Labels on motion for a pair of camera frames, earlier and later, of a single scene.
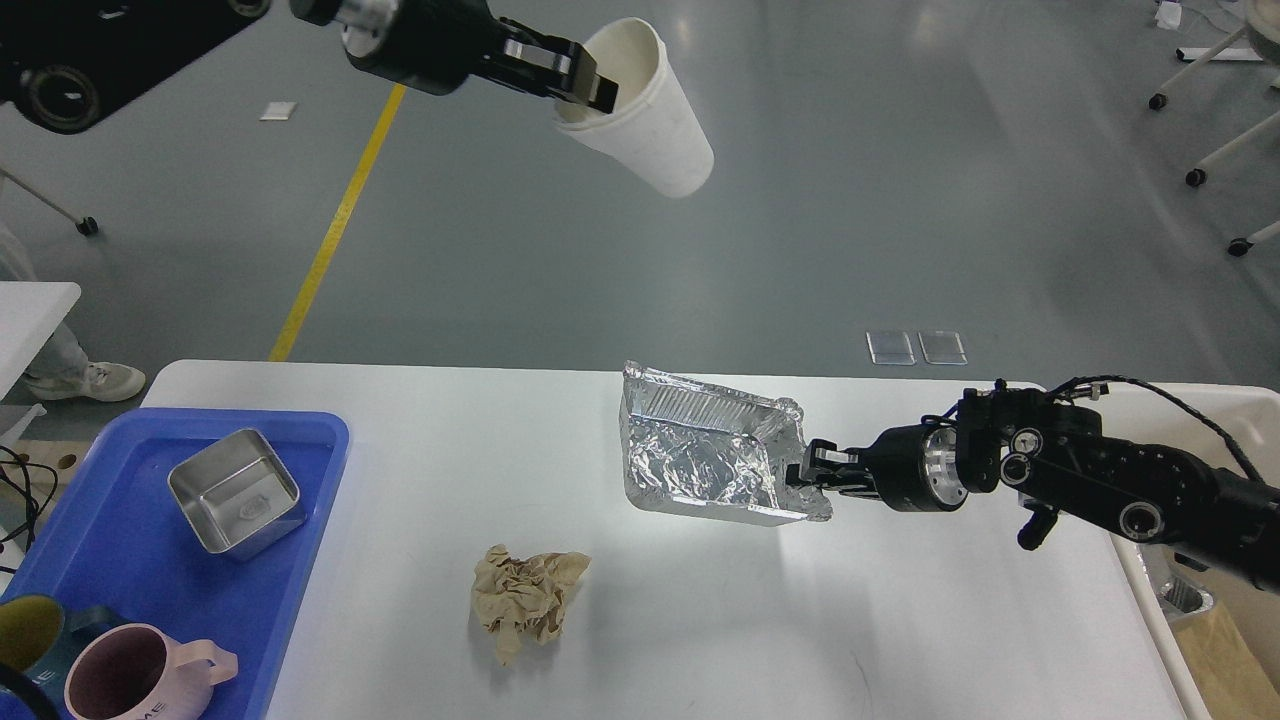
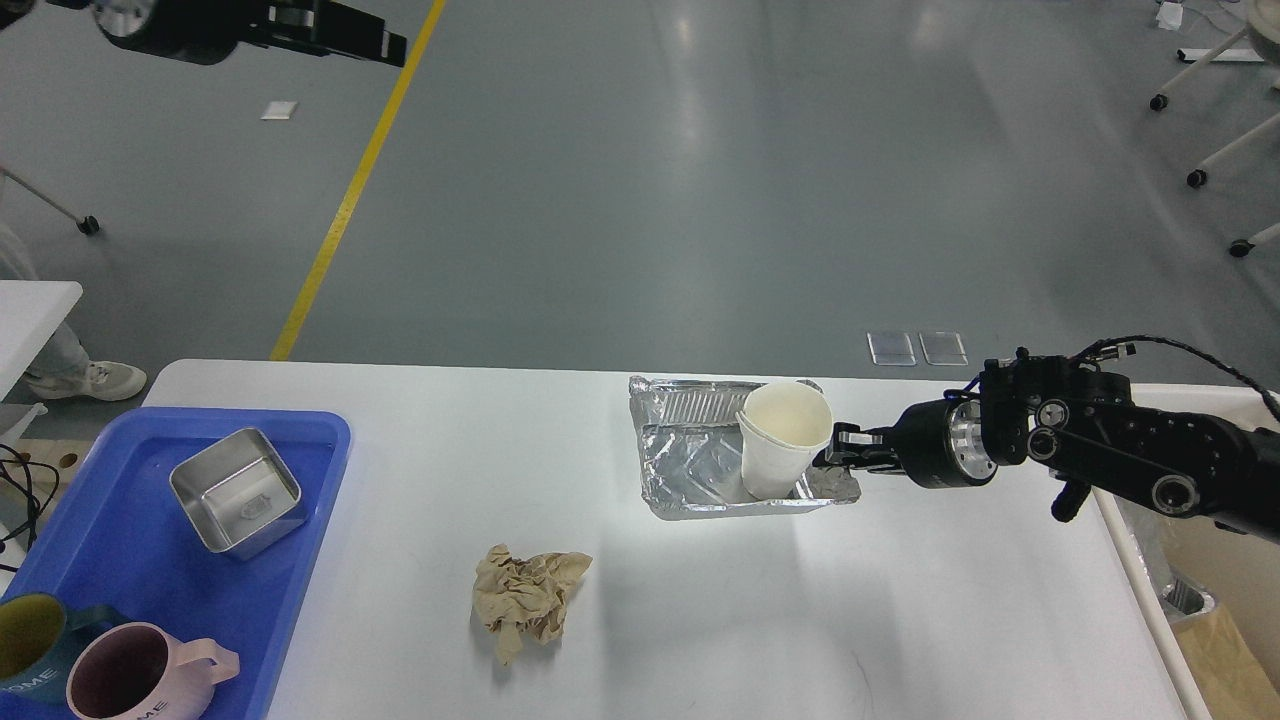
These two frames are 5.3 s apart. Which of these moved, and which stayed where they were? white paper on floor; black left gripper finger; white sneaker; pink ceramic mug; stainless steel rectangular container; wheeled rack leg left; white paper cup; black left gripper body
Moved: white paper cup; black left gripper finger; black left gripper body
Stayed: wheeled rack leg left; white paper on floor; pink ceramic mug; stainless steel rectangular container; white sneaker
